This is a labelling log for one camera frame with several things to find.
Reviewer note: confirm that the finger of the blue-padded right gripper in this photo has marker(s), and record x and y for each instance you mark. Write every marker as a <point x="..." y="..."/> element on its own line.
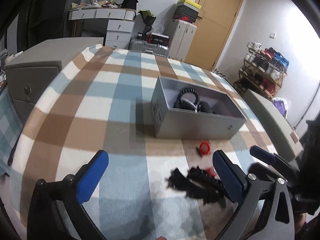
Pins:
<point x="274" y="160"/>

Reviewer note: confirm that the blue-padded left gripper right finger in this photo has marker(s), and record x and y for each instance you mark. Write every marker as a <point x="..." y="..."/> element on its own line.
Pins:
<point x="276" y="217"/>

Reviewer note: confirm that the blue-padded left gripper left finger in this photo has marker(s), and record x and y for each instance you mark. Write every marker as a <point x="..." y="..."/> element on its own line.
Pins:
<point x="44" y="219"/>

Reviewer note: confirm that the red small hair clip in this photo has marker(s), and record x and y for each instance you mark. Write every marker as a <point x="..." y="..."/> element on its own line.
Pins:
<point x="204" y="148"/>

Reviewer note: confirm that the black hair claw clip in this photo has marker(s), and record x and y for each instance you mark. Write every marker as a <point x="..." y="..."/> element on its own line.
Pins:
<point x="199" y="185"/>

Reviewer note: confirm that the grey bed footboard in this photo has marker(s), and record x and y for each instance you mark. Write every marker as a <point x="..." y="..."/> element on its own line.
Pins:
<point x="283" y="137"/>

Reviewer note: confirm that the shoe rack with shoes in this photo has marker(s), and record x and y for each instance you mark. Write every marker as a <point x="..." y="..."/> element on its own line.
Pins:
<point x="263" y="71"/>

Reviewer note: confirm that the grey cardboard box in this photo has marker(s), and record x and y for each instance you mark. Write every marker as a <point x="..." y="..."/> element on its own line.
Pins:
<point x="182" y="110"/>

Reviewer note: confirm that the plaid bed cover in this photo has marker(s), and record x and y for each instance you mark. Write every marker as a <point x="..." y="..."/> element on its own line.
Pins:
<point x="101" y="101"/>

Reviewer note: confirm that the grey bedside cabinet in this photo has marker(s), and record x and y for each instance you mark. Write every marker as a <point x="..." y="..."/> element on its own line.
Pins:
<point x="30" y="73"/>

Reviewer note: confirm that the white upright suitcase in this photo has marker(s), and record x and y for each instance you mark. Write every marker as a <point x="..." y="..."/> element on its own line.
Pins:
<point x="181" y="35"/>

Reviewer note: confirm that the wooden door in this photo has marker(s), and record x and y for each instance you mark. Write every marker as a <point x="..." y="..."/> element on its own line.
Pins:
<point x="214" y="24"/>

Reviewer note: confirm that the black red box on suitcase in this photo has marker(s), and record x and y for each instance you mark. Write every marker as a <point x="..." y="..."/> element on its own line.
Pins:
<point x="154" y="38"/>

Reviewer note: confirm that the black shoe box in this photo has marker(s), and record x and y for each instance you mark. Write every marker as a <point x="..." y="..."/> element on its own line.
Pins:
<point x="186" y="14"/>

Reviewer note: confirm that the silver flat suitcase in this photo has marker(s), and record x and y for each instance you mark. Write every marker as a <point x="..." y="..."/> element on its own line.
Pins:
<point x="145" y="47"/>

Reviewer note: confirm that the yellow-lid shoe box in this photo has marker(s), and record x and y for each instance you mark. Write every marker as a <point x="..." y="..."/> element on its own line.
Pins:
<point x="188" y="3"/>

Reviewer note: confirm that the white desk with drawers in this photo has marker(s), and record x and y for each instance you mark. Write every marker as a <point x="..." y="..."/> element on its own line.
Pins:
<point x="114" y="25"/>

